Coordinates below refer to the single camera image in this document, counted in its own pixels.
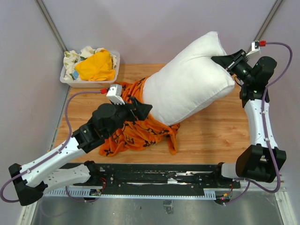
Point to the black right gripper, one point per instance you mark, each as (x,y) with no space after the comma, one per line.
(225,60)

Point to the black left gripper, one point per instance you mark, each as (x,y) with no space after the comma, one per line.
(141,111)

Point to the orange monogram pillowcase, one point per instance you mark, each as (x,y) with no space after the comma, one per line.
(139,135)

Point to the white pillow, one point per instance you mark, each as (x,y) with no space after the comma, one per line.
(188,83)

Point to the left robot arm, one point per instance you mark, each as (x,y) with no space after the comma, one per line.
(36,178)

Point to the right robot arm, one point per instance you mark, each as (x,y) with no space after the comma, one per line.
(263,159)

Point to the white plastic bin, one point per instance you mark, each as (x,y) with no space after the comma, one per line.
(71,77)

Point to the yellow cloth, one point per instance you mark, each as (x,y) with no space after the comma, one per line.
(95,65)

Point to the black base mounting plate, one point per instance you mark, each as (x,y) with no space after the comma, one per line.
(117,175)

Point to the floral patterned cloth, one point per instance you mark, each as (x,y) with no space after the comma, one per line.
(92,65)

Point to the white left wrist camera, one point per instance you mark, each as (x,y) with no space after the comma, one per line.
(114,94)

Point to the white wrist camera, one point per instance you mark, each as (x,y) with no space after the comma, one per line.
(255,47)
(114,94)

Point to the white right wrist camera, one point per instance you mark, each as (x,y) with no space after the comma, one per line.
(255,47)

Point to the right aluminium frame post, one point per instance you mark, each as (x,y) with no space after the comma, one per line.
(269,18)

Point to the aluminium frame post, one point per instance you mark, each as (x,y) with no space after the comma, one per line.
(269,18)
(47,17)

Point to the slotted aluminium cable rail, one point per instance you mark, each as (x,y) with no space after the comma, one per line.
(147,192)

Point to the left aluminium frame post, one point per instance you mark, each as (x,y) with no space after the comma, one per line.
(47,17)

